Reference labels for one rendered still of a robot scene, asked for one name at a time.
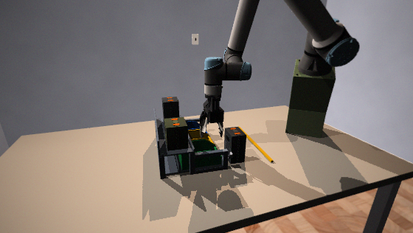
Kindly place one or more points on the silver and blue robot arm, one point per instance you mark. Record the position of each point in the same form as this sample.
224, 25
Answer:
329, 37

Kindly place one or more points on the grey bin rack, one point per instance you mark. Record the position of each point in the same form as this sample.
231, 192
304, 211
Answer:
169, 164

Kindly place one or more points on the yellow bin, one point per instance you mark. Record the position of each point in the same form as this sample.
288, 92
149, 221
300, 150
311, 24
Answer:
196, 135

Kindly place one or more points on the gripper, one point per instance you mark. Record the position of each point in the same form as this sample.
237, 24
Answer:
211, 115

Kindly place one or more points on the yellow bar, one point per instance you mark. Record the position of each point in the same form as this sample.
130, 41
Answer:
258, 147

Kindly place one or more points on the green open bin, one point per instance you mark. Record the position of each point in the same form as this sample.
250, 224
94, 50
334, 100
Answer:
200, 146

